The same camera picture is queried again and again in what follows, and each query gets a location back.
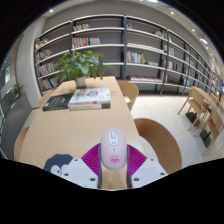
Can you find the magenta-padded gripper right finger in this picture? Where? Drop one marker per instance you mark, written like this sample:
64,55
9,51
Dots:
148,170

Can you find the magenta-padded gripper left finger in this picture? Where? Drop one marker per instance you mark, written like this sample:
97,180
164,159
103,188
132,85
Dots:
78,171

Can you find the pink computer mouse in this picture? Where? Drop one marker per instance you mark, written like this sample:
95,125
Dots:
114,150

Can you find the black cartoon-face mouse pad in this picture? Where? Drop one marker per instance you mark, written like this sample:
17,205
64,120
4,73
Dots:
55,160

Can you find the red-spined book under white book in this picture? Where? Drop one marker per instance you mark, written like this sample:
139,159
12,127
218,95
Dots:
90,106

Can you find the black hardcover book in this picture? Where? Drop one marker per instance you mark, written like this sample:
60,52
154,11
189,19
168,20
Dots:
58,101

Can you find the white illustrated cover book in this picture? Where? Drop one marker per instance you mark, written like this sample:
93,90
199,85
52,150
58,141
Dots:
90,95

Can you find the light wooden chairs group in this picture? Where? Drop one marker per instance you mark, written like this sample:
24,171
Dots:
203,106

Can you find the small green background plant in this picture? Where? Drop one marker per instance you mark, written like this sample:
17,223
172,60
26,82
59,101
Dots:
17,90

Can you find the green potted plant white pot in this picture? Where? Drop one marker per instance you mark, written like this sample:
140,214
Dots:
80,65

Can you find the grey wall bookshelf unit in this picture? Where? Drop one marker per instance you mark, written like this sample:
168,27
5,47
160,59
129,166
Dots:
146,40

